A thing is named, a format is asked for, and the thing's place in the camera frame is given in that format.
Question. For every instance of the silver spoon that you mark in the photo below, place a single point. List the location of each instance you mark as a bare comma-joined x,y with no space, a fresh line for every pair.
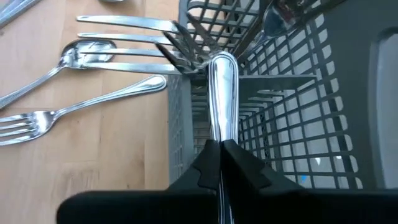
276,21
70,59

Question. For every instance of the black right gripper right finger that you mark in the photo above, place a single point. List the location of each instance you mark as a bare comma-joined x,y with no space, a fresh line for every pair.
311,208

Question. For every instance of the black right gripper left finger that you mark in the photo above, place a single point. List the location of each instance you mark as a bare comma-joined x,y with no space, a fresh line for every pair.
155,207

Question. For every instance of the silver fork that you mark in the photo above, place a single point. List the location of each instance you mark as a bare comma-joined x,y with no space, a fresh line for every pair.
124,22
40,121
192,53

